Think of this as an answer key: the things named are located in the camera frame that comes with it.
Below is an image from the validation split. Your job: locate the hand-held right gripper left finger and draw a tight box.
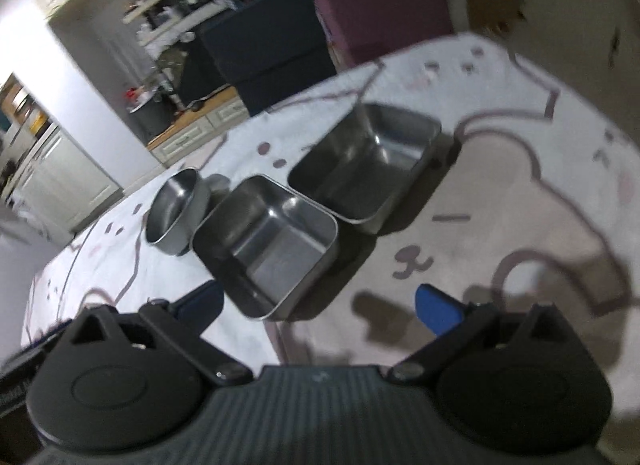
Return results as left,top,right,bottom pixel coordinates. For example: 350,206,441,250
65,281,253,387

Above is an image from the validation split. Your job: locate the wood-top white cabinet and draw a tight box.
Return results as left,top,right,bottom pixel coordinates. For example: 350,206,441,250
147,85,251,166

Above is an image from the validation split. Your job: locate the brown object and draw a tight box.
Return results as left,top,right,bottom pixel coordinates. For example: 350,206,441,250
470,0,527,36

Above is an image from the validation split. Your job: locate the round steel bowl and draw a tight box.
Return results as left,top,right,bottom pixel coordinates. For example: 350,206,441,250
145,167,211,257

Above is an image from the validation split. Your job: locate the rectangular steel container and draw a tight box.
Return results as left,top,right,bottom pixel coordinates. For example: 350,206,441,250
287,102,443,236
191,174,341,322

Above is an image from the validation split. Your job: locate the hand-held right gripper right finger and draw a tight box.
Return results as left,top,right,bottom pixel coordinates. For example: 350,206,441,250
390,284,576,386

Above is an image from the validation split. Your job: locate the bear-print bed sheet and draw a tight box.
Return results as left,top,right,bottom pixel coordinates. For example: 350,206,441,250
20,32,640,465

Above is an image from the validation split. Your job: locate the dark blue chair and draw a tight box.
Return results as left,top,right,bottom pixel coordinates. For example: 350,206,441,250
180,0,338,118

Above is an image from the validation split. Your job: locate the white panelled cabinet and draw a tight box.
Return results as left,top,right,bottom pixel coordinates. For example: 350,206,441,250
0,72,123,236

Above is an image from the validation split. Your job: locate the purple chair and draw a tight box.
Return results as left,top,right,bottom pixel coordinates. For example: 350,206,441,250
306,0,453,68

